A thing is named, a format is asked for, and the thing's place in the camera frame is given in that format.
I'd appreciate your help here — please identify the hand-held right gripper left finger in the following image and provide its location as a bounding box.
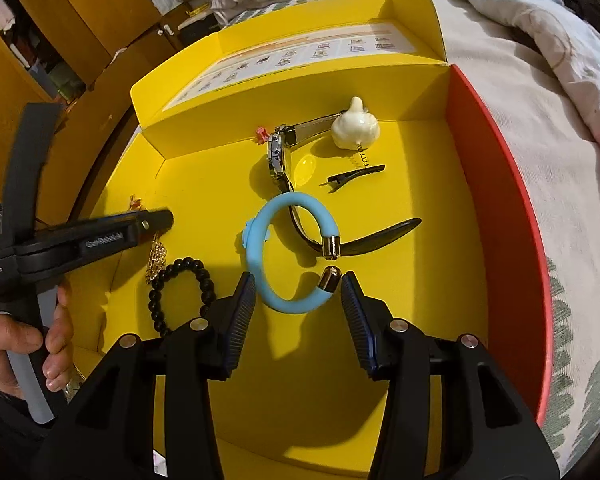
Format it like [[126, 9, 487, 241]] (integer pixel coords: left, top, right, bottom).
[[45, 271, 258, 480]]

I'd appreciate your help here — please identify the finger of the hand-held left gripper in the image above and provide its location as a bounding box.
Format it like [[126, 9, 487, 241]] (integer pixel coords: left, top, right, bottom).
[[4, 103, 65, 256], [17, 209, 175, 273]]

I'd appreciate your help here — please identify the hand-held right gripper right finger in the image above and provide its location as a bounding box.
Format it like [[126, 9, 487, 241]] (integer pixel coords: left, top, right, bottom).
[[341, 270, 561, 480]]

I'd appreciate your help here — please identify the light blue bangle bracelet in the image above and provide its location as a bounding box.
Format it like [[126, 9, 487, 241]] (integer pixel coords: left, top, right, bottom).
[[239, 192, 342, 313]]

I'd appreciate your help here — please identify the gold filigree hair clip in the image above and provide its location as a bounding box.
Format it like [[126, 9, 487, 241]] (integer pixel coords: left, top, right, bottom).
[[145, 232, 168, 285]]

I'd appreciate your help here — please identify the black bead bracelet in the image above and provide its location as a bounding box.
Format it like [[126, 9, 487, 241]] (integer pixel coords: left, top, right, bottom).
[[149, 256, 216, 337]]

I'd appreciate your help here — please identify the yellow cardboard box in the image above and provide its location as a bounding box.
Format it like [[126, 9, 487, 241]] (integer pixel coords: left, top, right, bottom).
[[70, 0, 553, 480]]

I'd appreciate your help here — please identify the black strap wristwatch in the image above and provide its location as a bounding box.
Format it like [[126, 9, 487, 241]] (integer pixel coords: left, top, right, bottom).
[[266, 110, 423, 261]]

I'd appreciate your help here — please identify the cream garlic hair clip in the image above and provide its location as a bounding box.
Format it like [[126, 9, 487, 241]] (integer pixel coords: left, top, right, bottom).
[[320, 96, 387, 192]]

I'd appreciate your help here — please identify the person's left hand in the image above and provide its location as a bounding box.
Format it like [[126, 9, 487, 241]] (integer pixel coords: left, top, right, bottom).
[[0, 280, 75, 401]]

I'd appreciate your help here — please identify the orange wooden wardrobe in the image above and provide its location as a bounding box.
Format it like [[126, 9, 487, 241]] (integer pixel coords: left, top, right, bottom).
[[0, 0, 216, 241]]

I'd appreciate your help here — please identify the light blue printed quilt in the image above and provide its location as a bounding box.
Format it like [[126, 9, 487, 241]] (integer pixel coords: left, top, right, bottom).
[[427, 0, 600, 161]]

